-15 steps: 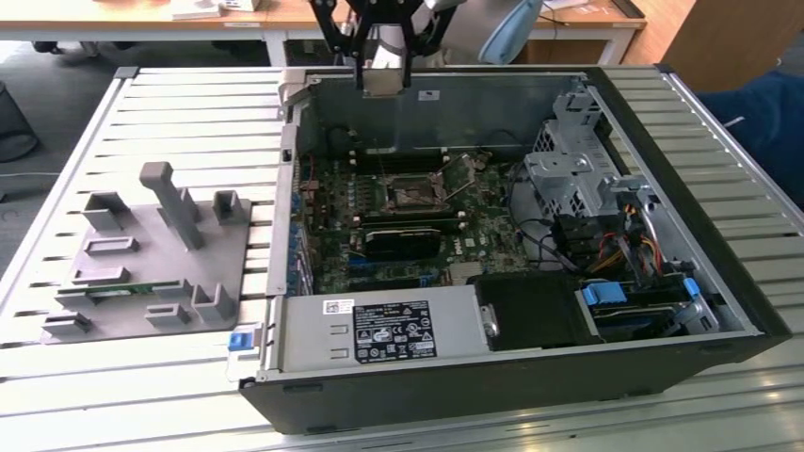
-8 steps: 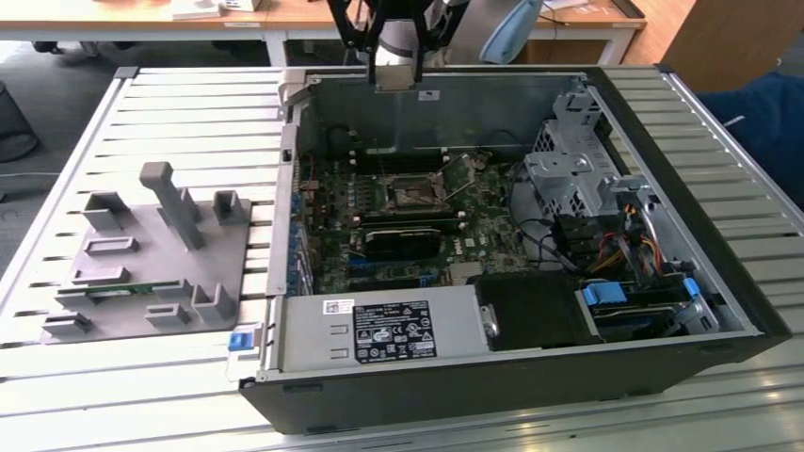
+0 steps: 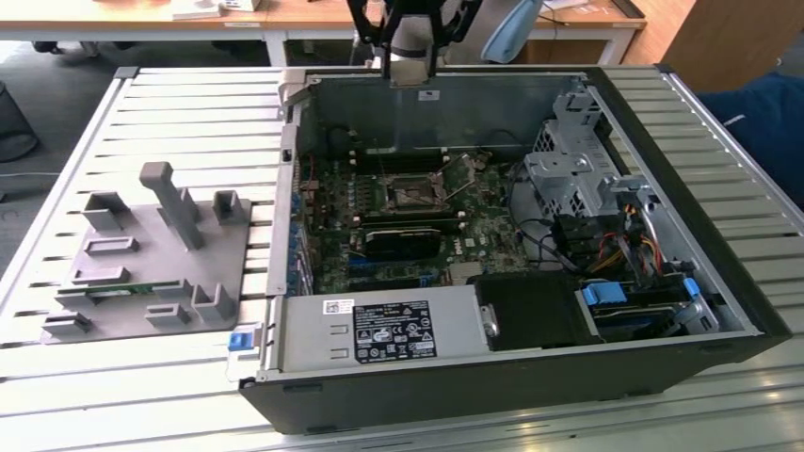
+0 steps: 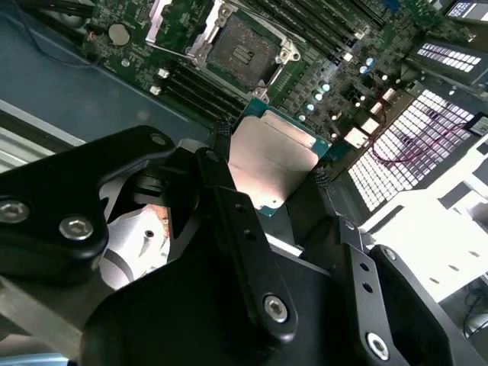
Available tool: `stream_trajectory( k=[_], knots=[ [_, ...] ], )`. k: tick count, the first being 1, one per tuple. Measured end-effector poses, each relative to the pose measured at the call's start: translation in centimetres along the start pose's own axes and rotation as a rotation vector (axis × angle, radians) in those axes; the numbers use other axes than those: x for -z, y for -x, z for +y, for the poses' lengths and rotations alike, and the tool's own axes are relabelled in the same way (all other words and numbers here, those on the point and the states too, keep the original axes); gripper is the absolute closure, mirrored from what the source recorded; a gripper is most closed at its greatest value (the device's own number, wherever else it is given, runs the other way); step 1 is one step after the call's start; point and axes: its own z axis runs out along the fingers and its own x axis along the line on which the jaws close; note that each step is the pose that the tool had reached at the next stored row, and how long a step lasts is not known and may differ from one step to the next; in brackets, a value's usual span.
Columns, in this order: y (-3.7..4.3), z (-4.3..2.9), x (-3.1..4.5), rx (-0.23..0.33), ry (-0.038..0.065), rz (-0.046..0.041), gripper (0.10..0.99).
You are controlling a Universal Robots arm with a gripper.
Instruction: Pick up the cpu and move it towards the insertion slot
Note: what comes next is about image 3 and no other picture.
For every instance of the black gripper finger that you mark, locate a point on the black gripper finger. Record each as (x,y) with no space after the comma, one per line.
(454,21)
(370,23)

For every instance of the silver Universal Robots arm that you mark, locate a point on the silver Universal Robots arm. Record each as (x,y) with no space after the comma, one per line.
(512,33)

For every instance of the black RAM slot bank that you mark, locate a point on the black RAM slot bank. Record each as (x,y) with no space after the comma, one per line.
(401,160)

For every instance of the CPU socket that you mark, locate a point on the CPU socket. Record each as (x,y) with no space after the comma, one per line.
(414,193)

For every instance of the white case sticker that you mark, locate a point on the white case sticker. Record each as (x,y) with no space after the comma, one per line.
(429,96)

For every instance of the white box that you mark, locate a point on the white box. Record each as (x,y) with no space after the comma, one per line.
(213,8)

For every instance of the metal locking lever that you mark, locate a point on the metal locking lever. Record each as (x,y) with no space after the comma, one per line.
(380,162)

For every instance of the silver drive cage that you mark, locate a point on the silver drive cage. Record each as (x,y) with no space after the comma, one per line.
(565,179)

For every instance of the wooden cabinet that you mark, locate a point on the wooden cabinet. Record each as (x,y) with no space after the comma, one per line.
(722,37)

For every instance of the green motherboard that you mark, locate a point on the green motherboard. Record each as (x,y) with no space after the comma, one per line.
(489,235)

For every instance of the silver chipset heatsink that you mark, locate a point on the silver chipset heatsink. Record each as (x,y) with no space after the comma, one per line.
(464,274)

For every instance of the person in blue clothing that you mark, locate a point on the person in blue clothing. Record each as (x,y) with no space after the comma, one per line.
(766,122)

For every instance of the hard disk in blue carrier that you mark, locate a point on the hard disk in blue carrier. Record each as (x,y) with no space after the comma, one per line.
(602,294)

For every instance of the black plastic shroud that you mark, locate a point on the black plastic shroud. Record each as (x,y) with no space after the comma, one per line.
(533,311)

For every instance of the grey parts rack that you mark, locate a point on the grey parts rack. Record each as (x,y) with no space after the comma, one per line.
(157,282)

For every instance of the blue plastic clip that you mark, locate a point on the blue plastic clip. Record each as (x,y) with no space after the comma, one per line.
(689,287)

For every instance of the grey power supply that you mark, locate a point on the grey power supply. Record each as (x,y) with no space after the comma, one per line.
(301,339)

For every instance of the green RAM stick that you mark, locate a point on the green RAM stick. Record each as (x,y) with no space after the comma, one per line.
(125,288)

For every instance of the blue case latch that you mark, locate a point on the blue case latch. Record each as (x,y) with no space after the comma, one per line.
(241,341)

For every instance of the black open PC case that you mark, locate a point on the black open PC case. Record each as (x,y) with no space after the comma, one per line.
(502,391)

